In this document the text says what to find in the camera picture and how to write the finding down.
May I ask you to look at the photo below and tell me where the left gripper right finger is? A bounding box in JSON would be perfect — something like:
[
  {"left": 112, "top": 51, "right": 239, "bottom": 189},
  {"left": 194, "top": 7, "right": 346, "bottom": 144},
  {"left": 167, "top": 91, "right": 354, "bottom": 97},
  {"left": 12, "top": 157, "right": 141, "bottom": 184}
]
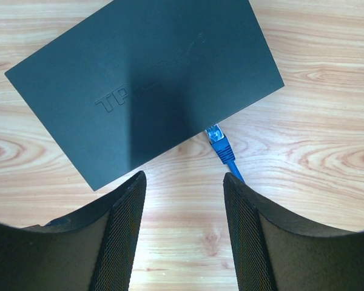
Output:
[{"left": 223, "top": 173, "right": 364, "bottom": 290}]

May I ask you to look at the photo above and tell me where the blue ethernet cable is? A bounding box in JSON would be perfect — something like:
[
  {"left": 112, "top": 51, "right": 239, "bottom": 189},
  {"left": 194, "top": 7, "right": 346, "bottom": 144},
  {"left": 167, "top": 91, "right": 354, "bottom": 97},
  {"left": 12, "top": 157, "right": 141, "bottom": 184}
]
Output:
[{"left": 204, "top": 123, "right": 246, "bottom": 184}]

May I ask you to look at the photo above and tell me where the black network switch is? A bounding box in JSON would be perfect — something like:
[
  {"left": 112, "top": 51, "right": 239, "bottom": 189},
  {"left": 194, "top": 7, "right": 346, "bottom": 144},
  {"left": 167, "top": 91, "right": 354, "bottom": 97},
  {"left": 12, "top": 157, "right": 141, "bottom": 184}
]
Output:
[{"left": 5, "top": 1, "right": 284, "bottom": 190}]

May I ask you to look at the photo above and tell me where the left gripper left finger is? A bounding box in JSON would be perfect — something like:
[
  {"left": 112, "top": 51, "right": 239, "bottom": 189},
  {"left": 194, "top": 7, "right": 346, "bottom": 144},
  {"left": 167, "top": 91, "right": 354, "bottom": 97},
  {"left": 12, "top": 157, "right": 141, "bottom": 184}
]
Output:
[{"left": 0, "top": 171, "right": 146, "bottom": 290}]

